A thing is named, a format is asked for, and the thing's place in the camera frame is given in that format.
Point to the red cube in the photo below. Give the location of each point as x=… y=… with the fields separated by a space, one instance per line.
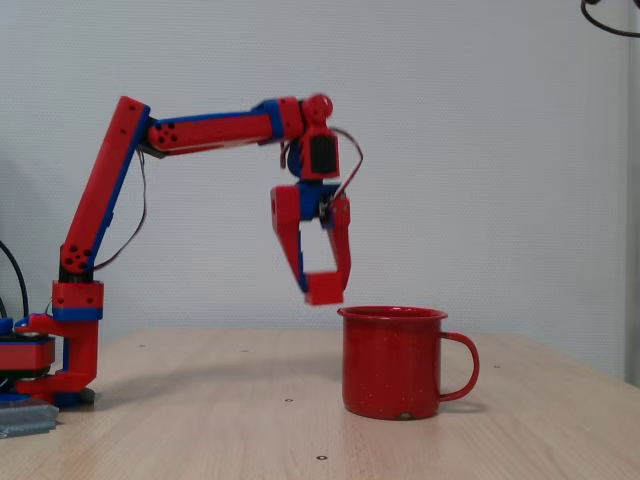
x=325 y=290

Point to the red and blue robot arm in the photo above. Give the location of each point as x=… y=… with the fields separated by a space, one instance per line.
x=100 y=200

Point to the red enamel mug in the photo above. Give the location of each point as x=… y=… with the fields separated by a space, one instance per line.
x=390 y=365

